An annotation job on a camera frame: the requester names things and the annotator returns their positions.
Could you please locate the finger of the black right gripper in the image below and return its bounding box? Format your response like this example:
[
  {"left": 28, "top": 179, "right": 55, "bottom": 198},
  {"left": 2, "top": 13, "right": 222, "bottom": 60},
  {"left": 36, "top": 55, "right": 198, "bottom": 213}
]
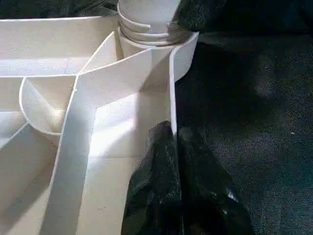
[{"left": 174, "top": 0, "right": 230, "bottom": 33}]

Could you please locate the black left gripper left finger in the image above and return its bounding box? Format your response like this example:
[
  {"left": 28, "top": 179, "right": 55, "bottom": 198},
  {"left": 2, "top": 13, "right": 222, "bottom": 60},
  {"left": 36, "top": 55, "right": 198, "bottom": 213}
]
[{"left": 121, "top": 121, "right": 183, "bottom": 235}]

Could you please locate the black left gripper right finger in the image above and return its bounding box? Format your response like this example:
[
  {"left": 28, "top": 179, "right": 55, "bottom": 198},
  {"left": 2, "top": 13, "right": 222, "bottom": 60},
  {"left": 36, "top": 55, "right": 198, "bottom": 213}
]
[{"left": 177, "top": 126, "right": 255, "bottom": 235}]

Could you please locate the white plastic table leg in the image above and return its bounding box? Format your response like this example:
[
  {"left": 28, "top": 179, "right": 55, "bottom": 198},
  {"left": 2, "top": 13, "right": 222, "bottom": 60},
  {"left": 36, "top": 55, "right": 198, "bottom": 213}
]
[{"left": 116, "top": 0, "right": 194, "bottom": 47}]

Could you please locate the white plastic table top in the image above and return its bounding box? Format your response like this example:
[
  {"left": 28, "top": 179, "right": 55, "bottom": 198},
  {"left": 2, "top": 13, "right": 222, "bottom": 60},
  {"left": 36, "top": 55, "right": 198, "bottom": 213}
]
[{"left": 0, "top": 15, "right": 200, "bottom": 235}]

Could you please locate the black work surface mat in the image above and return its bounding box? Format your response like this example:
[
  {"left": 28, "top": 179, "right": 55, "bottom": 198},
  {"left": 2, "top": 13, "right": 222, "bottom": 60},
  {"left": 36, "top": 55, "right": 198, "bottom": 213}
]
[{"left": 0, "top": 0, "right": 313, "bottom": 235}]

